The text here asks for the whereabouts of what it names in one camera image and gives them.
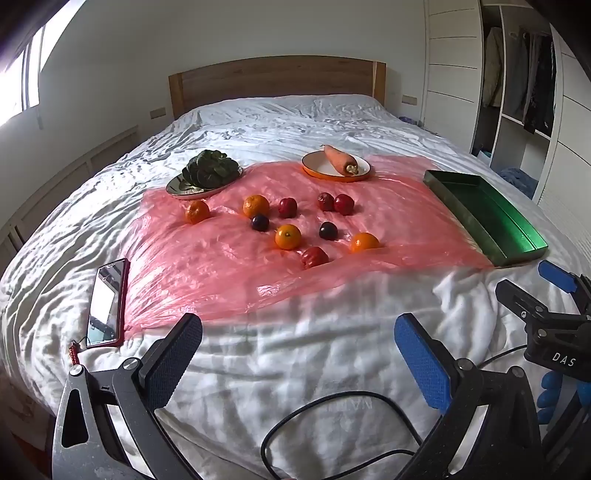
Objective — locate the red apple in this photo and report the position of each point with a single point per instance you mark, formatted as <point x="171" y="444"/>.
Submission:
<point x="287" y="207"/>
<point x="325" y="201"/>
<point x="315" y="257"/>
<point x="344" y="204"/>

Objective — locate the small blue bedside item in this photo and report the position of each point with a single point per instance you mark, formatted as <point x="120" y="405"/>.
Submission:
<point x="410" y="120"/>

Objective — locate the green metal tray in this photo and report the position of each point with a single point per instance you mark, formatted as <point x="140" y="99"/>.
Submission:
<point x="489" y="217"/>

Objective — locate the phone in red case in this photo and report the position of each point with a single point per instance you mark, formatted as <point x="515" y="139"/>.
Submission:
<point x="106" y="304"/>

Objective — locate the orange-rimmed white plate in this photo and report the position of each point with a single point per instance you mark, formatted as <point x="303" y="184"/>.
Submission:
<point x="318" y="167"/>

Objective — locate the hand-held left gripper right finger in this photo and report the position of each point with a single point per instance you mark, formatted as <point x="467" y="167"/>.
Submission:
<point x="422" y="360"/>

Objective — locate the orange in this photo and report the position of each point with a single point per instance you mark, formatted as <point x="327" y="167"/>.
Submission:
<point x="197" y="212"/>
<point x="288" y="237"/>
<point x="256" y="206"/>
<point x="364" y="243"/>

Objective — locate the pink plastic sheet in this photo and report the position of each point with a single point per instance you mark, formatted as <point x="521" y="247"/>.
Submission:
<point x="221" y="272"/>

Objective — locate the grey hanging garment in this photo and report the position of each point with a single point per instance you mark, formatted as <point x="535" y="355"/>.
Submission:
<point x="517" y="74"/>

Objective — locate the person's right hand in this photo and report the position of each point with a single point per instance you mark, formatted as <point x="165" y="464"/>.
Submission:
<point x="554" y="392"/>

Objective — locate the beige panelled window bench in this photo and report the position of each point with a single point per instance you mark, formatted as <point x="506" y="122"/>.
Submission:
<point x="69" y="170"/>

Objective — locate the dark hanging clothes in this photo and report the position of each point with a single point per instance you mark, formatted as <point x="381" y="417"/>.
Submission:
<point x="540" y="87"/>

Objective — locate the beige wall socket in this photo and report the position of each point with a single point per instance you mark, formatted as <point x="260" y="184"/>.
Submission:
<point x="157" y="112"/>
<point x="409" y="99"/>

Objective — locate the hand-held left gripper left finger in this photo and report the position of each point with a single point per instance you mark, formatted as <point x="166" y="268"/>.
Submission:
<point x="178" y="355"/>

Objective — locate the white wardrobe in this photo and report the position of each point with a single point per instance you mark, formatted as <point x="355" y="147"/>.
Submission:
<point x="450" y="55"/>

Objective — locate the green bok choy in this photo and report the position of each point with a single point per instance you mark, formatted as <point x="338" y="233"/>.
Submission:
<point x="210" y="168"/>

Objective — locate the window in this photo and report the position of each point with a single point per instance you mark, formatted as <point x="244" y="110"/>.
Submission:
<point x="14" y="83"/>

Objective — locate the beige hanging jacket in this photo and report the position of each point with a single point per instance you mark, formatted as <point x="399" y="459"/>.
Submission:
<point x="492" y="69"/>

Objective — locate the white bag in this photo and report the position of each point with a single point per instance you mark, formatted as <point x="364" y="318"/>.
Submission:
<point x="484" y="153"/>

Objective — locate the wooden headboard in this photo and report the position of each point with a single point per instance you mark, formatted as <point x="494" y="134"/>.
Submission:
<point x="277" y="78"/>

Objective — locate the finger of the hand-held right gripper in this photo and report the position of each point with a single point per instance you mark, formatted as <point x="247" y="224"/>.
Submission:
<point x="556" y="274"/>
<point x="515" y="297"/>

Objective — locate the carrot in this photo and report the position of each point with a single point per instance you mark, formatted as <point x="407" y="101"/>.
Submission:
<point x="337" y="157"/>

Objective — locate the dark purple plum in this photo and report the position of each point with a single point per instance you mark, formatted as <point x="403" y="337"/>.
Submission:
<point x="260" y="223"/>
<point x="328" y="230"/>

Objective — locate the blue cloth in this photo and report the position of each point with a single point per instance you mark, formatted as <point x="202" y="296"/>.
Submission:
<point x="517" y="180"/>

